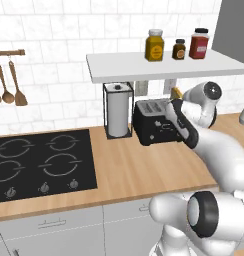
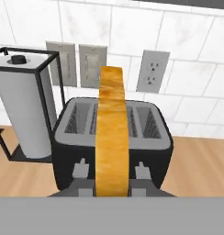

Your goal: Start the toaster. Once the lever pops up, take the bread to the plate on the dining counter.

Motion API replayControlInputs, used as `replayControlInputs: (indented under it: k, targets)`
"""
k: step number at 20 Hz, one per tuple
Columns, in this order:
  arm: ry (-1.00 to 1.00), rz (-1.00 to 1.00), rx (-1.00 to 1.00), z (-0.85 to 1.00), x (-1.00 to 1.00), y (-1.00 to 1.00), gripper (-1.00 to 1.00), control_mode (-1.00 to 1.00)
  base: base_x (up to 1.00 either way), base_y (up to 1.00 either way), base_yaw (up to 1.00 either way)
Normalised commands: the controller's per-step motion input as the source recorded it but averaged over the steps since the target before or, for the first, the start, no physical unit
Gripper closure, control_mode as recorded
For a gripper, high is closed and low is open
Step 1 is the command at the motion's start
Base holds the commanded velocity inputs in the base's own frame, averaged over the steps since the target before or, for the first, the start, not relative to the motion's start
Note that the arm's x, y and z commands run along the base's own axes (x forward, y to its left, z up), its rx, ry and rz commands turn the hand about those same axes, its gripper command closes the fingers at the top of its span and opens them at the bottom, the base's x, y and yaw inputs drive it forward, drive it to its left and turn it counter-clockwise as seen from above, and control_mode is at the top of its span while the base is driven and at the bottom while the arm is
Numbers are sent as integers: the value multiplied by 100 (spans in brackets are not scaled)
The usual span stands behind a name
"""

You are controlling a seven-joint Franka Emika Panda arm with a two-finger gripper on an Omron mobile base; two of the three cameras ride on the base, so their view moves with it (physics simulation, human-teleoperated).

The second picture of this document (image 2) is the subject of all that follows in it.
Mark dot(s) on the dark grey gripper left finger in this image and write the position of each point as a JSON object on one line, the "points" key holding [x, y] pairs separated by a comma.
{"points": [[83, 186]]}

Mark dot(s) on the grey wall power outlet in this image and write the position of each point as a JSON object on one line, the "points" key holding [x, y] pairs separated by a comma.
{"points": [[152, 72]]}

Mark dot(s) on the grey light switch plate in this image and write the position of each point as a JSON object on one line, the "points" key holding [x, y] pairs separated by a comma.
{"points": [[61, 62], [92, 65]]}

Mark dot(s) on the black toaster with grey top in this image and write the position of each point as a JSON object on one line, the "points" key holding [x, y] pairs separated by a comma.
{"points": [[68, 147]]}

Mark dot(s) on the golden toasted bread slice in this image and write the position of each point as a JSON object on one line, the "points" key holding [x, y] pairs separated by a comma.
{"points": [[112, 137]]}

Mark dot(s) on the dark wall cupboard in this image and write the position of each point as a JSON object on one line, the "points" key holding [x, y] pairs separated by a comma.
{"points": [[190, 3]]}

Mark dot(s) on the white paper towel roll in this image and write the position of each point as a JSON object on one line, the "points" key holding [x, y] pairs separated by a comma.
{"points": [[25, 110]]}

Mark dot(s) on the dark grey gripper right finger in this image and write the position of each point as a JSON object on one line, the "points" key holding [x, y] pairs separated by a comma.
{"points": [[141, 186]]}

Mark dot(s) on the grey toaster lever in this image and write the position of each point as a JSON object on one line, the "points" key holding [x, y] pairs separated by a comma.
{"points": [[80, 170], [143, 171]]}

